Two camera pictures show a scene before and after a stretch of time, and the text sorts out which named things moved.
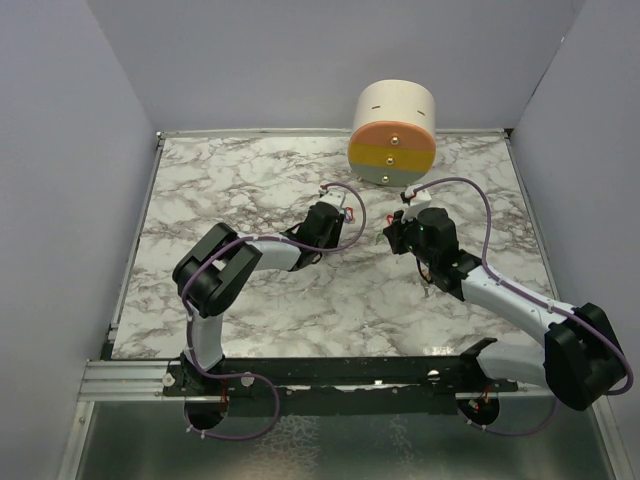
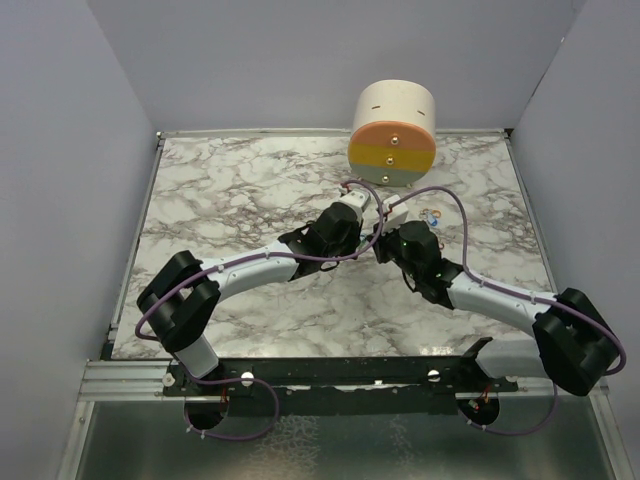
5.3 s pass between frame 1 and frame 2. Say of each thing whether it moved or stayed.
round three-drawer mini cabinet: stayed
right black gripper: moved
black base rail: stayed
